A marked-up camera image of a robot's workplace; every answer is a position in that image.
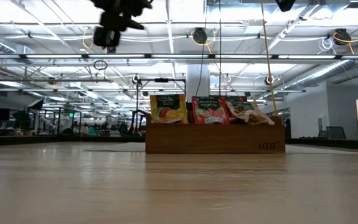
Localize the long ceiling light bar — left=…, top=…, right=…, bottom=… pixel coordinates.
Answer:
left=0, top=53, right=358, bottom=60

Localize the black cable loop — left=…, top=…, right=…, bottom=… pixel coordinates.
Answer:
left=93, top=59, right=108, bottom=71

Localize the beige tea packet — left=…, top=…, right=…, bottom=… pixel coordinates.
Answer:
left=225, top=95, right=258, bottom=114
left=233, top=108, right=276, bottom=126

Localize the thin black hanging cable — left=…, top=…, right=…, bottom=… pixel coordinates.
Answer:
left=217, top=0, right=222, bottom=96

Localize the black rig frame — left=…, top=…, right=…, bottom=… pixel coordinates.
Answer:
left=136, top=77, right=187, bottom=138

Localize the wooden tea organiser box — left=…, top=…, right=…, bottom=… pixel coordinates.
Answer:
left=144, top=113, right=286, bottom=154

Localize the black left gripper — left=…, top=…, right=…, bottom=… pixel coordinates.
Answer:
left=90, top=0, right=153, bottom=32

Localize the yellow hanging cable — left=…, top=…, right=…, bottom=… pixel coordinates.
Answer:
left=259, top=0, right=278, bottom=116

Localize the orange tea packet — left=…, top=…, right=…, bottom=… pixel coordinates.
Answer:
left=149, top=93, right=189, bottom=124

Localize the red tea packet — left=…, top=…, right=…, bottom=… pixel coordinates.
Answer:
left=191, top=95, right=230, bottom=126

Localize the silver ventilation duct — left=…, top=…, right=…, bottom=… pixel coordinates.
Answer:
left=283, top=58, right=358, bottom=91

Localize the grey office chair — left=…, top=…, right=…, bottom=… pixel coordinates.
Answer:
left=318, top=126, right=347, bottom=140

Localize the white square column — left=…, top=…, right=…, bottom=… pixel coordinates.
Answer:
left=186, top=63, right=210, bottom=97

